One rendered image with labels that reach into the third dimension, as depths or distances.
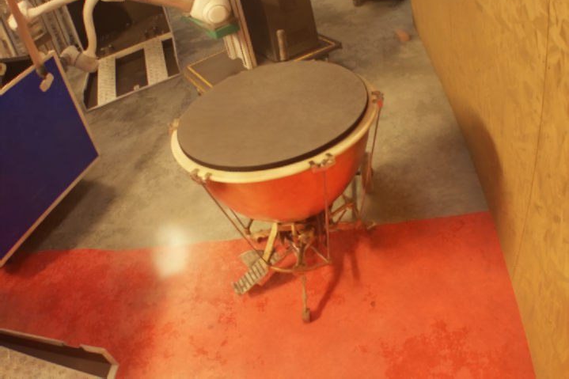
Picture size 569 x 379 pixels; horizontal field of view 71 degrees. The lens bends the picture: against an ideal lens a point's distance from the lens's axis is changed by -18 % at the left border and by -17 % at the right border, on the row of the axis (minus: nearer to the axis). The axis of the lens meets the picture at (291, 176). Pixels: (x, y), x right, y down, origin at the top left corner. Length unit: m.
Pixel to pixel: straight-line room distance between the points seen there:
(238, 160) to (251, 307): 0.83
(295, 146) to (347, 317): 0.81
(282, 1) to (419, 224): 1.57
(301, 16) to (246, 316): 1.87
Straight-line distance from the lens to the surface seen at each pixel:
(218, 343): 1.97
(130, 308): 2.27
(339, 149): 1.37
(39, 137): 2.80
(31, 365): 2.27
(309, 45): 3.13
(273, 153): 1.37
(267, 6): 2.91
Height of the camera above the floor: 1.59
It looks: 38 degrees down
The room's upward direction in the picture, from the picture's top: 15 degrees counter-clockwise
